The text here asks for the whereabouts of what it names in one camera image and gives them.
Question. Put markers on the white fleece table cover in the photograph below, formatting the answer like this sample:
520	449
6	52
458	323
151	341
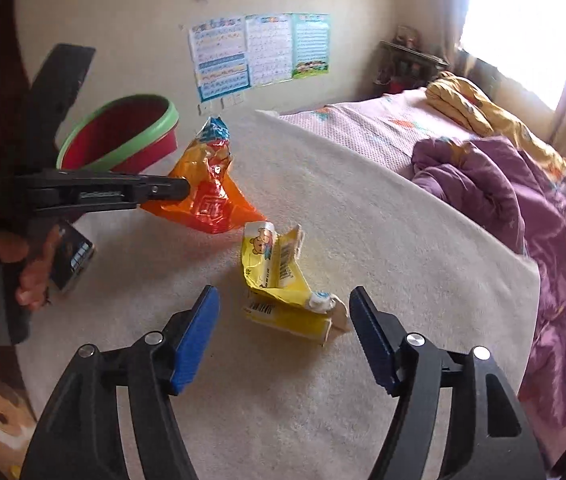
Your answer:
281	393

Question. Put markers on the orange snack bag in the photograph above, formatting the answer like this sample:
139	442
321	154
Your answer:
215	203

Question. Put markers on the yellow snack bag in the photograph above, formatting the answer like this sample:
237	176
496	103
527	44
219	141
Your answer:
281	298

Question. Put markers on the person's left hand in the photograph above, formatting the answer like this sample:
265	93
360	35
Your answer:
30	290

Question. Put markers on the dark wooden side table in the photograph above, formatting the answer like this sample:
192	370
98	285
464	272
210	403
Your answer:
401	68

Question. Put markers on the blue-bordered pinyin wall poster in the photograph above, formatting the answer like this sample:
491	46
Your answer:
219	54

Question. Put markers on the purple quilt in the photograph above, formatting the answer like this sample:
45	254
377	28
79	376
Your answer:
505	192

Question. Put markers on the red bin with green rim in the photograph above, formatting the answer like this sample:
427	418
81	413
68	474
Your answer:
127	135

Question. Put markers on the white middle wall poster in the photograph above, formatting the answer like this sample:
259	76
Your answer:
269	43

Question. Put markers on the yellow quilt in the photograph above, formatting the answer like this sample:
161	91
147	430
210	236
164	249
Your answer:
462	101

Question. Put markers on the green-bordered number wall poster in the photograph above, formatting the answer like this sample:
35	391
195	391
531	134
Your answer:
311	38

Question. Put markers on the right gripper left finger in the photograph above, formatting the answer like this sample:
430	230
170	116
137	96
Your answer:
78	435

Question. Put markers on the pink checkered bed sheet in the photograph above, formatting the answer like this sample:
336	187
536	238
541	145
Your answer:
383	129

